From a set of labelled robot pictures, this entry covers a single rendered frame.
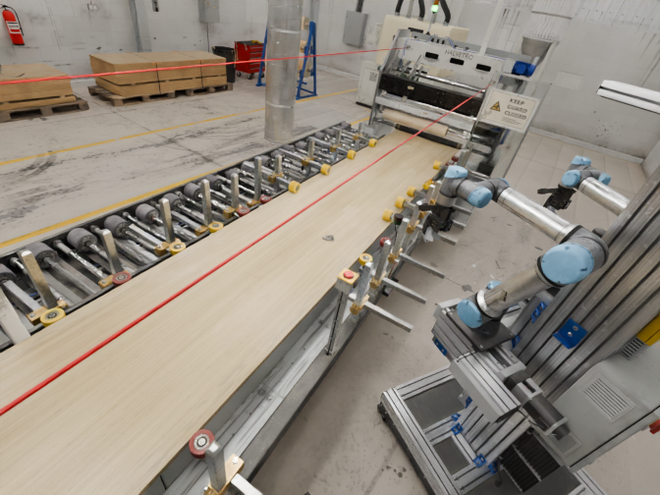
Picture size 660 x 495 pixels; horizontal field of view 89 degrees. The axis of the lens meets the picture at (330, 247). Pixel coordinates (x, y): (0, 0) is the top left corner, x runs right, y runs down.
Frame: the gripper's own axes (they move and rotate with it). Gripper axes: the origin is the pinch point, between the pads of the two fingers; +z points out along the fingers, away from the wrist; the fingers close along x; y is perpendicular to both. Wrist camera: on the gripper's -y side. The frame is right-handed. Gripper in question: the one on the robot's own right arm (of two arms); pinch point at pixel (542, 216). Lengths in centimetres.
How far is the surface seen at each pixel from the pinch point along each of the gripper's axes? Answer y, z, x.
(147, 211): -123, 47, -197
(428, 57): -254, -38, 110
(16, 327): -32, 35, -244
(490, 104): -164, -14, 129
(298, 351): -8, 70, -136
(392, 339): -31, 132, -40
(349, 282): 6, 10, -125
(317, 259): -44, 42, -113
